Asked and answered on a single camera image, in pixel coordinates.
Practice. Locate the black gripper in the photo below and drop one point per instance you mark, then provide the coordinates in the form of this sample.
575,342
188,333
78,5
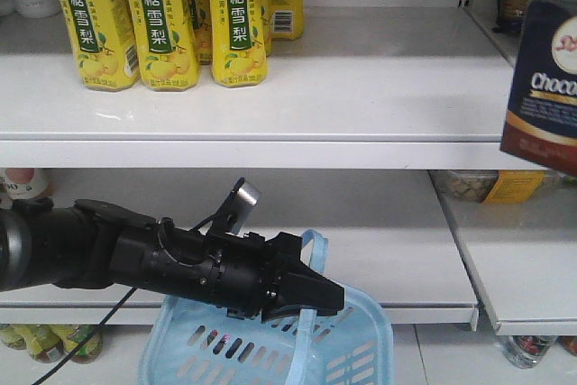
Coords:
249,275

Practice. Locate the light blue plastic basket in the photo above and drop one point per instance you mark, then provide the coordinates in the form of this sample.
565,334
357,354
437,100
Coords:
194,343

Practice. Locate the chocolate cookie box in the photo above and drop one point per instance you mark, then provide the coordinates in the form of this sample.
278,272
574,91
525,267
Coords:
540,122

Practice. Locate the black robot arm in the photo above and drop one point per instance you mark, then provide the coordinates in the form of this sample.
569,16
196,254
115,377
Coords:
93,245

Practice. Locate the clear nut container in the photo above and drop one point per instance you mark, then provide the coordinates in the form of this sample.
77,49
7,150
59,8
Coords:
496,186

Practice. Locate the yellow pear drink bottle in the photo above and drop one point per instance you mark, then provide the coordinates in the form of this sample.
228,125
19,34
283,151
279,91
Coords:
102,41
239,56
165,43

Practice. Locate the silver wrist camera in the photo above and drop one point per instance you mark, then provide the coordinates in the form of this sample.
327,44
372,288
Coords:
234,211

